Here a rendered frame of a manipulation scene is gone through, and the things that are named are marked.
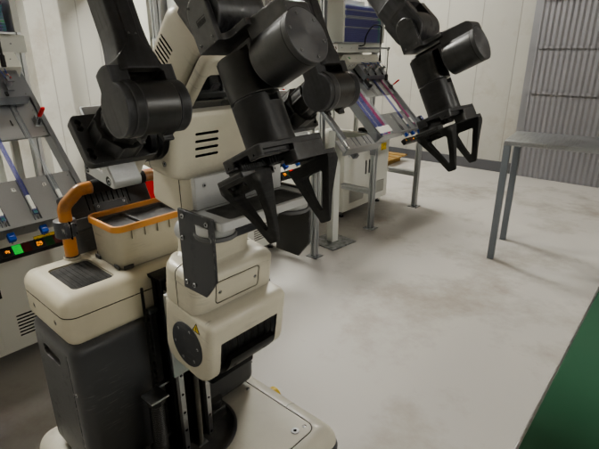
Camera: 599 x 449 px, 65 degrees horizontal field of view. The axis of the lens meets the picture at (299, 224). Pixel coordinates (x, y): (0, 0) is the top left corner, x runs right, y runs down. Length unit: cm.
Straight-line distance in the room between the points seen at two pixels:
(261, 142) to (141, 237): 77
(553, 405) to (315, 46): 46
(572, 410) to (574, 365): 9
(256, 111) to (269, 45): 7
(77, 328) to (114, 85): 63
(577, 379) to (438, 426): 134
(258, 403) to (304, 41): 126
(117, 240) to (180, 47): 53
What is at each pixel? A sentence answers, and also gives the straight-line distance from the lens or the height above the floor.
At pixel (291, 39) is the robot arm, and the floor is 132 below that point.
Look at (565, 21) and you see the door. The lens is 568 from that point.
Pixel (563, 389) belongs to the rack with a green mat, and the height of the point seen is 95.
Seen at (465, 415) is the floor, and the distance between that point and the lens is 204.
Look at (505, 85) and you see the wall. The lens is 586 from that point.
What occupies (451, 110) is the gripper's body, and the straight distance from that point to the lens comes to 83.
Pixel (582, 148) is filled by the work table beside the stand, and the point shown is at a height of 80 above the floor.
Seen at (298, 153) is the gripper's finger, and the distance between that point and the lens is 50.
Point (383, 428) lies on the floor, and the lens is 192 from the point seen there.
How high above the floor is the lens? 131
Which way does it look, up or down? 20 degrees down
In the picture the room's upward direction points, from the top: straight up
